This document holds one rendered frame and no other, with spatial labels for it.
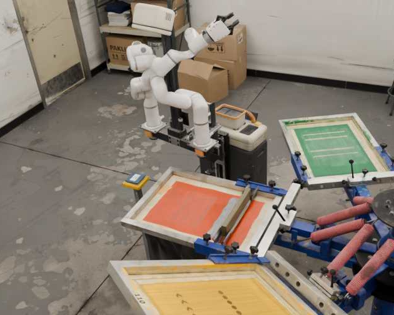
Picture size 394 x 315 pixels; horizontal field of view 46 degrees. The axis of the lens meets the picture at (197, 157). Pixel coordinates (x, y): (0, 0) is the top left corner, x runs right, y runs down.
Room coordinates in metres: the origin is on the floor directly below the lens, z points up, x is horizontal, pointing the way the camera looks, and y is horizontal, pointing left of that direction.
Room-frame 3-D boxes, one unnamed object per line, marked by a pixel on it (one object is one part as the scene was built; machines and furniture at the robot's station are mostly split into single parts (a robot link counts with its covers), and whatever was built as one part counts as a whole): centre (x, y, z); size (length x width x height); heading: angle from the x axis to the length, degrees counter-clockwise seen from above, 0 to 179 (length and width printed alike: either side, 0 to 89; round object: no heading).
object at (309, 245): (1.89, -0.39, 0.89); 1.24 x 0.06 x 0.06; 60
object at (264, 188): (2.23, -0.36, 0.98); 0.30 x 0.05 x 0.07; 60
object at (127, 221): (2.11, -0.01, 0.97); 0.79 x 0.58 x 0.04; 60
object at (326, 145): (2.48, -0.93, 1.05); 1.08 x 0.61 x 0.23; 0
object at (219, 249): (1.74, -0.08, 0.98); 0.30 x 0.05 x 0.07; 60
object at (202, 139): (2.59, -0.06, 1.21); 0.16 x 0.13 x 0.15; 138
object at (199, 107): (2.59, -0.04, 1.37); 0.13 x 0.10 x 0.16; 12
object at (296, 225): (1.82, -0.50, 1.02); 0.17 x 0.06 x 0.05; 60
